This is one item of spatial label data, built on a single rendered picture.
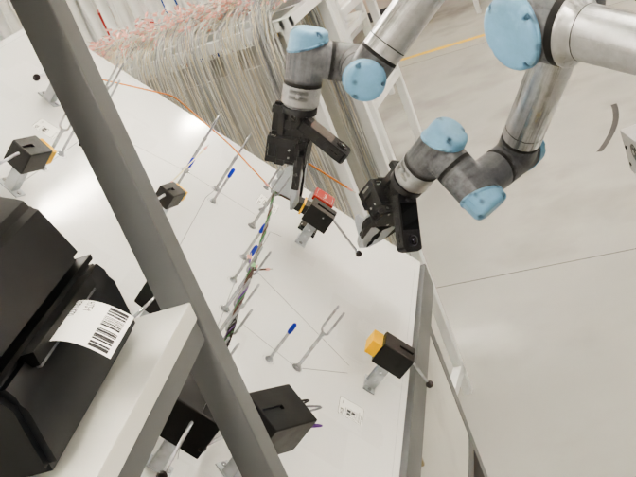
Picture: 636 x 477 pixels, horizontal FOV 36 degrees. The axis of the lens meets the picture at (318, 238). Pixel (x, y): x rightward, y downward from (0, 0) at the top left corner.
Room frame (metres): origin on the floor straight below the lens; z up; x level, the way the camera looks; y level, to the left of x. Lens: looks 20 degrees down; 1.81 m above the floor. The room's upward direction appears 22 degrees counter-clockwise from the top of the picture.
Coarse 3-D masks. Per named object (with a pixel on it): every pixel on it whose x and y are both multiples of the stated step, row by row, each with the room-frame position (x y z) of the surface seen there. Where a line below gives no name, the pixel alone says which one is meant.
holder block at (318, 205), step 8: (312, 208) 1.91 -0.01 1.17; (320, 208) 1.91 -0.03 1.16; (328, 208) 1.93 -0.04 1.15; (304, 216) 1.92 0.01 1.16; (312, 216) 1.91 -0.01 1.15; (320, 216) 1.90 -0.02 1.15; (328, 216) 1.90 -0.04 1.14; (312, 224) 1.91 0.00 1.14; (320, 224) 1.91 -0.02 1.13; (328, 224) 1.90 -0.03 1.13
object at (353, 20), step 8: (208, 0) 7.22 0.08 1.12; (360, 8) 7.16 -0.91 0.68; (168, 16) 7.23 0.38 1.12; (352, 16) 7.04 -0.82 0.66; (360, 16) 7.03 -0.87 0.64; (136, 24) 7.63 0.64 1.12; (352, 24) 6.86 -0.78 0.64; (368, 24) 7.15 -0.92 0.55; (368, 32) 7.16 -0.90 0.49; (392, 88) 7.15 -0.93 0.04
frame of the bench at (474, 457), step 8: (432, 328) 2.14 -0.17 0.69; (432, 336) 2.11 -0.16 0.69; (440, 352) 2.13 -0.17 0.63; (440, 360) 2.10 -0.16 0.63; (448, 376) 2.12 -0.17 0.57; (456, 400) 2.11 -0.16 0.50; (464, 416) 2.13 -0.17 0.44; (464, 424) 2.10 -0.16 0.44; (472, 440) 2.12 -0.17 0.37; (472, 448) 2.09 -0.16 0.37; (472, 456) 2.06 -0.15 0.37; (480, 456) 2.14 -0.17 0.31; (472, 464) 2.03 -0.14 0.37; (480, 464) 2.11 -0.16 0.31; (472, 472) 1.99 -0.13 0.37; (480, 472) 2.10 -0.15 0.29
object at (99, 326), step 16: (80, 304) 0.80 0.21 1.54; (96, 304) 0.80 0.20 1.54; (64, 320) 0.77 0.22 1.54; (80, 320) 0.77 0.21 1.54; (96, 320) 0.77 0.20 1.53; (112, 320) 0.78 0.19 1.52; (128, 320) 0.79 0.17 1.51; (64, 336) 0.74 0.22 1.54; (80, 336) 0.75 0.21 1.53; (96, 336) 0.75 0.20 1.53; (112, 336) 0.76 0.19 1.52; (112, 352) 0.74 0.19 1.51
